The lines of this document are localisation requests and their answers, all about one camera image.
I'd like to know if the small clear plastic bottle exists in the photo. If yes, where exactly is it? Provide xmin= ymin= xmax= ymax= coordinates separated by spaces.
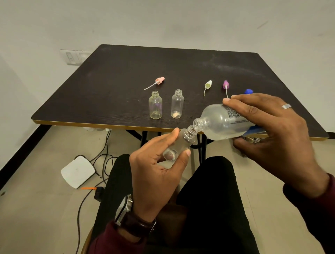
xmin=163 ymin=125 xmax=198 ymax=162
xmin=171 ymin=89 xmax=184 ymax=119
xmin=148 ymin=91 xmax=163 ymax=120

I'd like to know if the white router box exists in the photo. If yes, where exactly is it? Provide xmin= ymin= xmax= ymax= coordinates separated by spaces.
xmin=61 ymin=155 xmax=96 ymax=189

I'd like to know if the pink spray pump cap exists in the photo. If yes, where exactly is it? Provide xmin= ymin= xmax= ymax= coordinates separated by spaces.
xmin=143 ymin=76 xmax=165 ymax=91

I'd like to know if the white wall switch plate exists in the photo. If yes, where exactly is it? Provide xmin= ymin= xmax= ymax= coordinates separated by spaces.
xmin=60 ymin=49 xmax=92 ymax=66

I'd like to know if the person's left hand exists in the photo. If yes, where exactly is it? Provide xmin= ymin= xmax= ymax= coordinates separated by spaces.
xmin=129 ymin=127 xmax=192 ymax=223

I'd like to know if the person's right leg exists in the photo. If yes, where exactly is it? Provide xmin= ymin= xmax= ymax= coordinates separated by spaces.
xmin=176 ymin=156 xmax=260 ymax=254

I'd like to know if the dark wooden table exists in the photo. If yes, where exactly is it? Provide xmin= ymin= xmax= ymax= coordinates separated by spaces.
xmin=31 ymin=44 xmax=330 ymax=142

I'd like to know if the person's leg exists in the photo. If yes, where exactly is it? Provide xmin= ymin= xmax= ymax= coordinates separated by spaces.
xmin=90 ymin=154 xmax=184 ymax=254
xmin=176 ymin=156 xmax=260 ymax=254

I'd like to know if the black power adapter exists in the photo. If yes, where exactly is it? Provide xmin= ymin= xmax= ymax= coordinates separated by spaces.
xmin=94 ymin=186 xmax=105 ymax=202

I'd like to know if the person's left leg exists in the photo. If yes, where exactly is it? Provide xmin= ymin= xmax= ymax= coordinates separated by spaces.
xmin=90 ymin=154 xmax=184 ymax=254

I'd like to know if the black cable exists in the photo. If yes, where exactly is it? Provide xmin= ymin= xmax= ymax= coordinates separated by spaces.
xmin=93 ymin=154 xmax=118 ymax=185
xmin=75 ymin=179 xmax=108 ymax=254
xmin=75 ymin=130 xmax=111 ymax=163

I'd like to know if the person's left forearm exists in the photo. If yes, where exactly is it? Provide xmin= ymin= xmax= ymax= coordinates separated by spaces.
xmin=88 ymin=221 xmax=157 ymax=254

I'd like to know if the large clear labelled bottle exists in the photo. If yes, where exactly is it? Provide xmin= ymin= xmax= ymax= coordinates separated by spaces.
xmin=193 ymin=104 xmax=266 ymax=141

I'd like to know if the person's right hand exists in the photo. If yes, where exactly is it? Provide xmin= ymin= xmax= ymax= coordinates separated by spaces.
xmin=222 ymin=93 xmax=330 ymax=198

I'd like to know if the person's right forearm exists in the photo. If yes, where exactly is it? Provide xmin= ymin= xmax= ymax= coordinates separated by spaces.
xmin=283 ymin=173 xmax=335 ymax=254

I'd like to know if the wristwatch with brown strap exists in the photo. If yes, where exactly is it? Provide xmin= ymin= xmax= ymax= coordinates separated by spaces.
xmin=114 ymin=194 xmax=157 ymax=237

